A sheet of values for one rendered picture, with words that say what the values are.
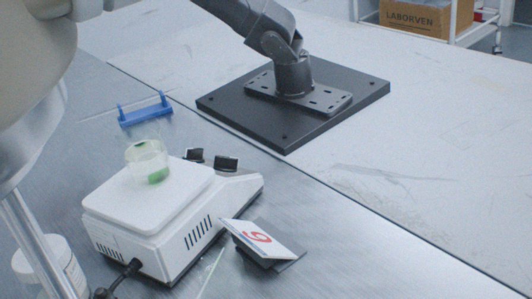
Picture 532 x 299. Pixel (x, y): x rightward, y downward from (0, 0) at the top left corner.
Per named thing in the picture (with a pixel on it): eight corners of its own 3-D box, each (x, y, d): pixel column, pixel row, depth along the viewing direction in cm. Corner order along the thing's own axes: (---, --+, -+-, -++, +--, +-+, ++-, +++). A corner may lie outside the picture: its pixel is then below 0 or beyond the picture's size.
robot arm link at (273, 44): (257, 34, 76) (293, 31, 75) (266, 12, 83) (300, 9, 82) (263, 70, 80) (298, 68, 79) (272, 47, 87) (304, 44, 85)
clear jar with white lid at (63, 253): (42, 331, 54) (10, 282, 49) (38, 294, 59) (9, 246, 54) (95, 308, 56) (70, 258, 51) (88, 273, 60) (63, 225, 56)
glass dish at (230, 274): (255, 270, 57) (252, 257, 56) (228, 305, 53) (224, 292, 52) (218, 255, 60) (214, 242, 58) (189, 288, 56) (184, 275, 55)
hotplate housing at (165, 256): (196, 168, 76) (183, 124, 71) (267, 189, 69) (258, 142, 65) (83, 267, 61) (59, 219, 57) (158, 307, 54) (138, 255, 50)
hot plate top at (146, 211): (149, 153, 66) (148, 148, 66) (219, 174, 60) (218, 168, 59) (79, 208, 58) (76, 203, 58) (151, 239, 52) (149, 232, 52)
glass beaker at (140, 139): (133, 171, 62) (114, 115, 58) (176, 162, 63) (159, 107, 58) (129, 200, 57) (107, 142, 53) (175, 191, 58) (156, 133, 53)
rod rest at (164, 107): (168, 104, 95) (164, 87, 93) (173, 111, 93) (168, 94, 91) (118, 121, 93) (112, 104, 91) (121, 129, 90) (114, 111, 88)
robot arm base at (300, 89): (325, 74, 74) (352, 55, 78) (233, 50, 87) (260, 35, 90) (329, 118, 79) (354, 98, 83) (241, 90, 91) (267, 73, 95)
